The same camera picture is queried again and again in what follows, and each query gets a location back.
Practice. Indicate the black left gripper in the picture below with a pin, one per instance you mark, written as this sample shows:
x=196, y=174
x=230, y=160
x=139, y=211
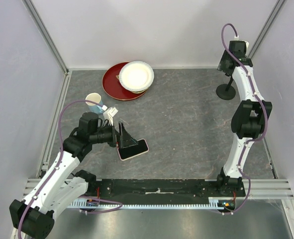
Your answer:
x=124, y=138

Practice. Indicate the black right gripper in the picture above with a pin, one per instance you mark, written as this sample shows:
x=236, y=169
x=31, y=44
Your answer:
x=222, y=64

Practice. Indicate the pink smartphone black screen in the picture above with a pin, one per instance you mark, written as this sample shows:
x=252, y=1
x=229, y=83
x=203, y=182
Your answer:
x=133, y=151

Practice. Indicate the black phone stand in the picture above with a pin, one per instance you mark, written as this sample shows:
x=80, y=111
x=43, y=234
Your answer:
x=226, y=91

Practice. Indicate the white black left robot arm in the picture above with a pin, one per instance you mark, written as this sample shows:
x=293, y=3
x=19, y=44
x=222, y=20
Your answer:
x=36, y=213

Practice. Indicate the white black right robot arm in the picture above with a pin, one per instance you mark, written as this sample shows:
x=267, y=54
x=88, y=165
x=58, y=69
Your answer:
x=249, y=122

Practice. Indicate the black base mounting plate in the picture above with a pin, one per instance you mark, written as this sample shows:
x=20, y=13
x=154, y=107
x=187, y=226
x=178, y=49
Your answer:
x=108, y=188

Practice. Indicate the patterned plate under white plate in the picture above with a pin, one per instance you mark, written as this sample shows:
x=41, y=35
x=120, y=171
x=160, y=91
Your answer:
x=134, y=83

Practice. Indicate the blue white paper cup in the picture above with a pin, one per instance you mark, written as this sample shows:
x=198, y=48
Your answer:
x=94, y=103

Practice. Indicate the red round tray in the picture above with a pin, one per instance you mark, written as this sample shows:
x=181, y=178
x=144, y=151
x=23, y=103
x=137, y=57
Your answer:
x=113, y=87

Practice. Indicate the white paper plate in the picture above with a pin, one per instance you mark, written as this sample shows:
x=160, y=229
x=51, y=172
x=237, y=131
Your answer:
x=139, y=68

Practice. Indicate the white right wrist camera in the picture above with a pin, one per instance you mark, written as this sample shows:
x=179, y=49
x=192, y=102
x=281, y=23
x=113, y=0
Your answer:
x=241, y=45

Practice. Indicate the aluminium frame post right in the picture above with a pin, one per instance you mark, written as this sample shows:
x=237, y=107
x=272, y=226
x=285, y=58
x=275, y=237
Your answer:
x=266, y=27

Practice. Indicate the aluminium frame post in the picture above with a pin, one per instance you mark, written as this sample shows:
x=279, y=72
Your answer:
x=266, y=27
x=45, y=34

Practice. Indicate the light blue cable duct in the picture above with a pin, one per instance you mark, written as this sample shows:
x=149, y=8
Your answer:
x=212, y=204

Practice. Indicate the aluminium front rail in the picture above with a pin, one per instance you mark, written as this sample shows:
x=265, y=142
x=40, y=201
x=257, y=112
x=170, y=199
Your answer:
x=261, y=189

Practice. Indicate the aluminium frame post left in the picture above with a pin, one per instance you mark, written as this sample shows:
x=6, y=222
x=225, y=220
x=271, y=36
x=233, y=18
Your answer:
x=45, y=34

